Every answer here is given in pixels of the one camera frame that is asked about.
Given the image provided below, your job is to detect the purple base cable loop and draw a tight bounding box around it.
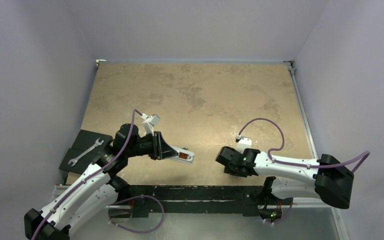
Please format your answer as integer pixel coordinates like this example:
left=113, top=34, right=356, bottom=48
left=107, top=194, right=165, bottom=235

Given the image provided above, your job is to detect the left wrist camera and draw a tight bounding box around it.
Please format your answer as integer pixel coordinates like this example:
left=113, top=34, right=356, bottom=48
left=141, top=113, right=161, bottom=134

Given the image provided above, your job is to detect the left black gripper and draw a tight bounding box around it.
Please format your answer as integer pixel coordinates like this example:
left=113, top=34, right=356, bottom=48
left=125, top=130, right=178, bottom=160

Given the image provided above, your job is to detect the black foam block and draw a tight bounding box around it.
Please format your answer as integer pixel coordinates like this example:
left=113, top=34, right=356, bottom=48
left=59, top=129, right=113, bottom=174

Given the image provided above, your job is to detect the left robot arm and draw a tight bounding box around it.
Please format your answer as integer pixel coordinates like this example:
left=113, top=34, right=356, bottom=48
left=24, top=121, right=195, bottom=240

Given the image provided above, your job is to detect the silver open-end wrench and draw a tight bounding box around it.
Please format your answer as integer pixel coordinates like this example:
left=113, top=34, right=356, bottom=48
left=68, top=138, right=104, bottom=167

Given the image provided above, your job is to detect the white remote control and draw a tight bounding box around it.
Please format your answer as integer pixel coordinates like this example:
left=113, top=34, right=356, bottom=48
left=170, top=146, right=195, bottom=164

